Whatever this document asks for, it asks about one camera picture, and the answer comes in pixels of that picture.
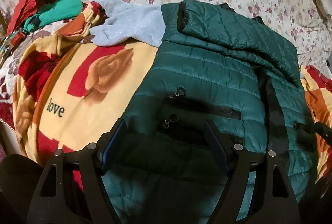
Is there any grey fleece garment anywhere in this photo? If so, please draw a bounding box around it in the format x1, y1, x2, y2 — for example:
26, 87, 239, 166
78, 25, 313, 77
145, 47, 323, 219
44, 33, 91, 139
89, 0, 166, 48

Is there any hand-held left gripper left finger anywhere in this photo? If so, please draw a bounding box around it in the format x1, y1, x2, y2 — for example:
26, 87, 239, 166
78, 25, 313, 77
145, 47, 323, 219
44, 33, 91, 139
26, 118, 127, 224

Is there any teal green garment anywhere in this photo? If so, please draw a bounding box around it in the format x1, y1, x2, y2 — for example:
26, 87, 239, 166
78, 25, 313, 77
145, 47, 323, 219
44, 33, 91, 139
22, 0, 83, 33

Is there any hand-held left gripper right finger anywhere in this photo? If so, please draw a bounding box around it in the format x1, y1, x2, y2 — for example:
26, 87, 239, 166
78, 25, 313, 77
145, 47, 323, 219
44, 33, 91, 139
206, 119, 303, 224

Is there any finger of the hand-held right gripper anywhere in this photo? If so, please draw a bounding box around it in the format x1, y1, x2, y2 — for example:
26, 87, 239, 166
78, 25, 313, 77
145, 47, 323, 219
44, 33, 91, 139
314, 122, 332, 140

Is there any black rounded object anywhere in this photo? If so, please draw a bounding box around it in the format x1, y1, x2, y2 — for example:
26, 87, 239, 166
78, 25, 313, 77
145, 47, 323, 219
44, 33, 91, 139
0, 154, 44, 224

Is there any yellow orange printed blanket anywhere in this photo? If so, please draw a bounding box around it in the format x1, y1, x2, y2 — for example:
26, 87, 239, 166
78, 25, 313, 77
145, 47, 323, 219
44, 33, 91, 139
13, 1, 332, 185

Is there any dark green puffer jacket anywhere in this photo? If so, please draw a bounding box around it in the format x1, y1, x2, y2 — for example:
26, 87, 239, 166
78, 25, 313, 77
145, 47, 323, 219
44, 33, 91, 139
101, 0, 318, 224

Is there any red white patterned quilt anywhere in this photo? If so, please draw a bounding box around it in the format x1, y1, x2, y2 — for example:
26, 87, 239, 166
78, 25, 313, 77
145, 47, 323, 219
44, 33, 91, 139
0, 22, 34, 131

